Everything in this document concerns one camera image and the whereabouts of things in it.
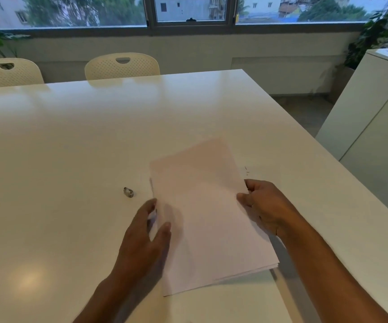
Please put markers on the person's left thumb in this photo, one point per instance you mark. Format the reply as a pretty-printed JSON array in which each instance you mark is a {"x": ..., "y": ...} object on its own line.
[{"x": 162, "y": 237}]

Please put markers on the person's right thumb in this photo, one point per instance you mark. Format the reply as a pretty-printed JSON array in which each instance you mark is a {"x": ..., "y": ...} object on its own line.
[{"x": 246, "y": 199}]

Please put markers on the stack of white paper sheets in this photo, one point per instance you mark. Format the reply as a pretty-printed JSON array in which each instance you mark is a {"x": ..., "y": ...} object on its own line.
[{"x": 204, "y": 211}]

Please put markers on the small metallic binder clip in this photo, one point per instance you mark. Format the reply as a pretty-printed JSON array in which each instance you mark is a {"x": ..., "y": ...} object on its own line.
[{"x": 128, "y": 192}]

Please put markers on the cream perforated plastic chair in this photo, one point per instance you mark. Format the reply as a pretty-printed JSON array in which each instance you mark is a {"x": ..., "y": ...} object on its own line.
[
  {"x": 123, "y": 67},
  {"x": 5, "y": 75}
]

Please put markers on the person's left hand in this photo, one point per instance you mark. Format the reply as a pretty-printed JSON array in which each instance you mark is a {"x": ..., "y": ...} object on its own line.
[{"x": 136, "y": 252}]

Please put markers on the person's left forearm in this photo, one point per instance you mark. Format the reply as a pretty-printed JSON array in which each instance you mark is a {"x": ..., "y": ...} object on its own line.
[{"x": 119, "y": 299}]

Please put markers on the person's right hand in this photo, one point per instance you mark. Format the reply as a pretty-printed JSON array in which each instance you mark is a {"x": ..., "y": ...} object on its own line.
[{"x": 271, "y": 206}]

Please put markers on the white cabinet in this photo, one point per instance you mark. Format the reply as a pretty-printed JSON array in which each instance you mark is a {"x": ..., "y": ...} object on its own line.
[{"x": 372, "y": 131}]

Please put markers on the person's right forearm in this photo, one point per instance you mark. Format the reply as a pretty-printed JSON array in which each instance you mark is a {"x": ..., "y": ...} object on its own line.
[{"x": 325, "y": 275}]

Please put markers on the beige plant pot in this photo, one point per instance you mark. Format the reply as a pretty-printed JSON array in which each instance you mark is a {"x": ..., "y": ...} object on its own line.
[{"x": 341, "y": 84}]

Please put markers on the dark framed window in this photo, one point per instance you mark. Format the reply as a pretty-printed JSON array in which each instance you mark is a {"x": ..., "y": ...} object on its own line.
[{"x": 190, "y": 11}]

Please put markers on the tall dark green potted plant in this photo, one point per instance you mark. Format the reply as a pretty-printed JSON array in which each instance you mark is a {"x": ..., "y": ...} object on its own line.
[{"x": 369, "y": 38}]

